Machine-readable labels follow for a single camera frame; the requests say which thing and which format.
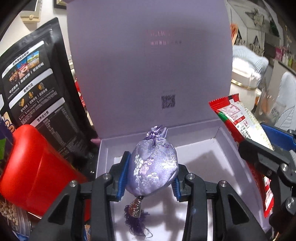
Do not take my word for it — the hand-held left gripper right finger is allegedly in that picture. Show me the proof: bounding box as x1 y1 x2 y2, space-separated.
171 163 266 241

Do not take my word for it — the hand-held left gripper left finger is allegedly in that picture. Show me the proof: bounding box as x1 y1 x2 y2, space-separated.
33 151 131 241

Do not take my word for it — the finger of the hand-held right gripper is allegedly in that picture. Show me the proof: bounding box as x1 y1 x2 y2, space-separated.
261 123 296 151
238 138 296 232

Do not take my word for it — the purple embroidered sachet pouch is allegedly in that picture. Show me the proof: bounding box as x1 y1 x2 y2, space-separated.
124 126 179 233

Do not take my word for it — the red white snack packet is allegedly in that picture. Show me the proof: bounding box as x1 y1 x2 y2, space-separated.
208 93 278 219

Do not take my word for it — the lavender gift box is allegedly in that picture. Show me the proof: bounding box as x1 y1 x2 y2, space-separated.
67 0 273 241

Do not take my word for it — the orange clear packet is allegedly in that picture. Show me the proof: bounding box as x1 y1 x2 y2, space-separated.
255 89 282 119

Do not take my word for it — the light blue leaf cushion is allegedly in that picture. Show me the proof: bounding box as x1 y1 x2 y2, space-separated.
275 71 296 131
232 45 270 80

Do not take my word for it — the white pot with gold rim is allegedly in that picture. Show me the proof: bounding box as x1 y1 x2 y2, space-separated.
231 58 262 105

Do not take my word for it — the white counter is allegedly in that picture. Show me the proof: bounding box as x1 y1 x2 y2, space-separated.
264 59 296 93

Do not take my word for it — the row of small bottles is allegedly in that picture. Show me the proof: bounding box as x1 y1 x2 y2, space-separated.
275 45 296 68

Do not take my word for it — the red plastic container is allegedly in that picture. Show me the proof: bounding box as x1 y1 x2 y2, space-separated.
0 124 90 220

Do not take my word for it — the red packaging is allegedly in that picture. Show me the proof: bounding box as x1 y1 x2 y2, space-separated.
73 76 88 110

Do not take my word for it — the white cabinet with star decorations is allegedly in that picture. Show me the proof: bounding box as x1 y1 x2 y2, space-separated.
225 0 285 56

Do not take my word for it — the black stand-up food pouch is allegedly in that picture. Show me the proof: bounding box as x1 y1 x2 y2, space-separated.
0 17 101 168

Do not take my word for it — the clear jar of nuts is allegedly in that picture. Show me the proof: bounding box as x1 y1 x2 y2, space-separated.
0 197 30 235

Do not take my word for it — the blue green printed packet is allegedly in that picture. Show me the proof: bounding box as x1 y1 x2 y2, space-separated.
0 111 16 172

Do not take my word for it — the cream wooden bracket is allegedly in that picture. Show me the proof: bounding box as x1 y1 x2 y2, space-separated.
22 14 42 24

